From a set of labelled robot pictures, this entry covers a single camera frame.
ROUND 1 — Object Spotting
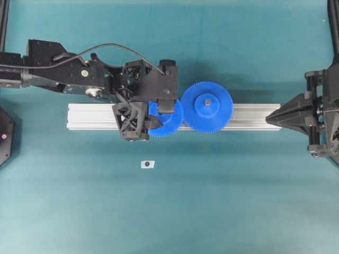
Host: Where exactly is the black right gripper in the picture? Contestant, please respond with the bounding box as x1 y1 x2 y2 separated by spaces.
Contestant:
265 69 338 158

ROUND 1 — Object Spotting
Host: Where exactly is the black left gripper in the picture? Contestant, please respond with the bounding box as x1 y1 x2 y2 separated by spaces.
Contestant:
108 60 175 141

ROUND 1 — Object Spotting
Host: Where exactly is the small blue plastic gear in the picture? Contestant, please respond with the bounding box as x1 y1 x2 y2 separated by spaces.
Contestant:
148 100 184 138

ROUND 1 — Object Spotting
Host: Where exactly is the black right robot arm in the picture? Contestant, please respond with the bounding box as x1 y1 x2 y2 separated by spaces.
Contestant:
149 1 338 161

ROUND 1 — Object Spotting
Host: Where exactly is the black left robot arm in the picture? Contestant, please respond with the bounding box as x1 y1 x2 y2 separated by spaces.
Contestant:
1 40 178 141

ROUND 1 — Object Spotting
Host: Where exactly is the large blue plastic gear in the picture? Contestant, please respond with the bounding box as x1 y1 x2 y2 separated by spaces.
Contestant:
181 81 234 134

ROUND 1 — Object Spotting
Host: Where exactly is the white sticker with black dot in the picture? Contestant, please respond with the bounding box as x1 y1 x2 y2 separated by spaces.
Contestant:
140 160 155 169

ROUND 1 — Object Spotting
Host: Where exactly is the black base with red light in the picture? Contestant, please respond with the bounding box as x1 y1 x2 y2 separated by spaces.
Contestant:
0 107 15 167

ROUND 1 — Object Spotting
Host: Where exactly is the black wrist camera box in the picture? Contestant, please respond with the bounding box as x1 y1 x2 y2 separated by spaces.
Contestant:
136 59 178 102

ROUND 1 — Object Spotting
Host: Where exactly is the silver aluminium extrusion rail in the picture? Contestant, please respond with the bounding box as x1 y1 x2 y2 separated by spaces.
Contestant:
67 103 281 131

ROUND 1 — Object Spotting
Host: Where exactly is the black camera cable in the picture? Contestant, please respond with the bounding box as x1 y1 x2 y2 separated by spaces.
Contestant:
0 43 165 76

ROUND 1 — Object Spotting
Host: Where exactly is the black frame post left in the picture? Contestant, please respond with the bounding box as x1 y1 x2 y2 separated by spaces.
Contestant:
0 0 10 52

